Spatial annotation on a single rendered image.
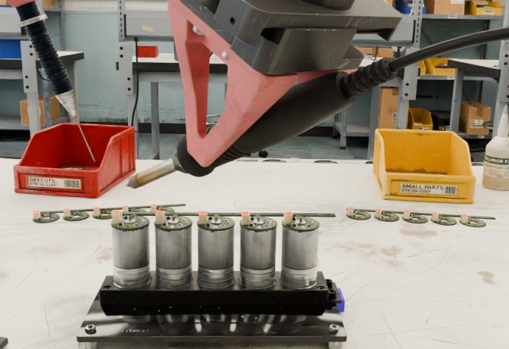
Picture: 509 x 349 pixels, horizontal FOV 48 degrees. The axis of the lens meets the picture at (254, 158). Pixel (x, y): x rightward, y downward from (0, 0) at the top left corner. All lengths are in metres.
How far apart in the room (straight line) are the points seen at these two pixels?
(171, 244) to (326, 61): 0.18
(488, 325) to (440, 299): 0.04
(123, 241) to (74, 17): 4.59
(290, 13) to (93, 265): 0.32
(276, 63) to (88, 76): 4.72
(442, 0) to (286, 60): 4.30
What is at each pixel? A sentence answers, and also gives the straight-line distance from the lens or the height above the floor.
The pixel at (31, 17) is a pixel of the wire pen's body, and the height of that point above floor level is 0.94.
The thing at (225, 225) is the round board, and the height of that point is 0.81.
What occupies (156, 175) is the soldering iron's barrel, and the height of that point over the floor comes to 0.85.
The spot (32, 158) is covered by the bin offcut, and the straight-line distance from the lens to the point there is 0.71.
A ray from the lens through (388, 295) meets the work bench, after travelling 0.43.
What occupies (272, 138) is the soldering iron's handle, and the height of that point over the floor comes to 0.89.
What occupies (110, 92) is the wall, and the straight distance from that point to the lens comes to 4.90.
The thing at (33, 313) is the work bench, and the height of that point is 0.75.
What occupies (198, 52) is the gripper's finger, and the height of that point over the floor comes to 0.93.
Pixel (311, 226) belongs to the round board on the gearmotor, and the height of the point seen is 0.81.
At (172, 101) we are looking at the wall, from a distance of 4.81.
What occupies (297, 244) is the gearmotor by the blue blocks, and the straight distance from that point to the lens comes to 0.37.
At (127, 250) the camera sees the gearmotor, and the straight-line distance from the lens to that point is 0.38.
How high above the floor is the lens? 0.94
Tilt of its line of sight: 14 degrees down
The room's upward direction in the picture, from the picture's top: 1 degrees clockwise
